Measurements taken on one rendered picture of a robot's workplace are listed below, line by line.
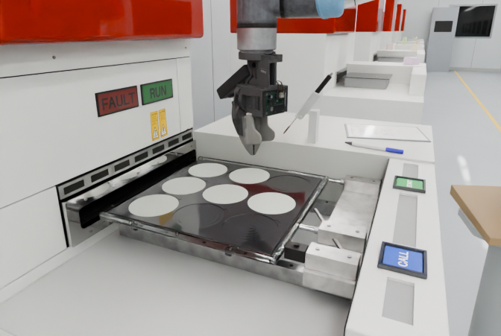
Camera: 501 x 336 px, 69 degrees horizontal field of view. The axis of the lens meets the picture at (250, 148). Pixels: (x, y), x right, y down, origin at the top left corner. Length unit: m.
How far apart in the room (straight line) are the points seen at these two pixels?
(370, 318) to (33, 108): 0.58
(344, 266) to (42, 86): 0.57
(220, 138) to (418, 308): 0.71
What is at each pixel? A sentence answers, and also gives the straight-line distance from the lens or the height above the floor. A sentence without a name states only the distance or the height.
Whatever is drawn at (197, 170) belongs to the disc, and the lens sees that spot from 0.94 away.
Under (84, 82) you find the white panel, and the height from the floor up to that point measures 1.15.
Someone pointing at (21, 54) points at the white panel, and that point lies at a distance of 0.68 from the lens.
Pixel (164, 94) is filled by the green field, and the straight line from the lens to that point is 0.93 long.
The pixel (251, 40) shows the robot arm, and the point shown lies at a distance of 0.68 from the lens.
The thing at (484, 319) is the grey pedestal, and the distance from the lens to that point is 1.15.
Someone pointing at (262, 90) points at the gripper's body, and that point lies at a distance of 0.67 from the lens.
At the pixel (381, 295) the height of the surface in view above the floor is 0.96.
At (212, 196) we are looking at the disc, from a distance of 0.79.
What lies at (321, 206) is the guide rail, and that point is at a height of 0.84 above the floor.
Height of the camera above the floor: 1.24
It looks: 18 degrees down
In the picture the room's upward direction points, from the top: straight up
